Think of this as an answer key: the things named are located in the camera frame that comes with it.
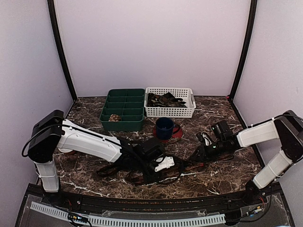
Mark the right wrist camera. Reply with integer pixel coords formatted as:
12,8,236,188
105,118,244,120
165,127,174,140
196,120,235,145

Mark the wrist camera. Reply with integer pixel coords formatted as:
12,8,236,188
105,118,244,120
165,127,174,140
196,120,235,145
134,138,175,173

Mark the rolled brown tie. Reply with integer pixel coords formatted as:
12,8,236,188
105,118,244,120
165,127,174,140
108,114,122,122

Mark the red floral saucer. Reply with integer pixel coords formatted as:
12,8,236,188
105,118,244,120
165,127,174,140
160,125,183,144

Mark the black frame post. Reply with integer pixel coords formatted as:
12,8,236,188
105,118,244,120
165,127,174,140
229,0,258,100
47,0,78,101

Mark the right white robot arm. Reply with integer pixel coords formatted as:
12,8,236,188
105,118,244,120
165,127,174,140
189,110,303,205

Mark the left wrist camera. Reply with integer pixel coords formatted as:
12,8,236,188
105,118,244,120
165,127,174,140
134,138,175,173

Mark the camouflage ties pile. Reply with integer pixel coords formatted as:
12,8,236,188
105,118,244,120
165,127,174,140
146,92,186,108

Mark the white cable duct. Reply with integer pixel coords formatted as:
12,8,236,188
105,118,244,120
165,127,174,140
30,202,225,227

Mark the white orange bowl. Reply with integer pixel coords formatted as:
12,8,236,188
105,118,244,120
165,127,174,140
58,148,75,155

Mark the right black frame post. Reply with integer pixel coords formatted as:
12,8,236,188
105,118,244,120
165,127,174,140
229,0,258,100

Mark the green compartment tray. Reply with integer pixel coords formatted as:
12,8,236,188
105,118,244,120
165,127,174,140
99,88,145,131

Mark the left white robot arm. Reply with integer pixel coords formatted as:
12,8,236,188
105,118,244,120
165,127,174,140
21,110,174,206

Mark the white plastic basket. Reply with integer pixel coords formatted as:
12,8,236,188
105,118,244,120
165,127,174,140
144,87,196,118

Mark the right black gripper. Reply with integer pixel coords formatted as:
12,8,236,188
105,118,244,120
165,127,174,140
191,139,227,162

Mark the left black frame post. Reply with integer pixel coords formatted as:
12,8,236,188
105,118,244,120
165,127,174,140
47,0,78,101

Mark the black front rail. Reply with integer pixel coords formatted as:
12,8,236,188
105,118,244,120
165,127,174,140
61,191,246,211

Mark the blue enamel mug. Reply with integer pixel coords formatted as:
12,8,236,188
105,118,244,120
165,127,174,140
155,117,180,140

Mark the brown red floral tie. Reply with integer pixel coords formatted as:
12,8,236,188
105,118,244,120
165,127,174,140
97,158,210,186

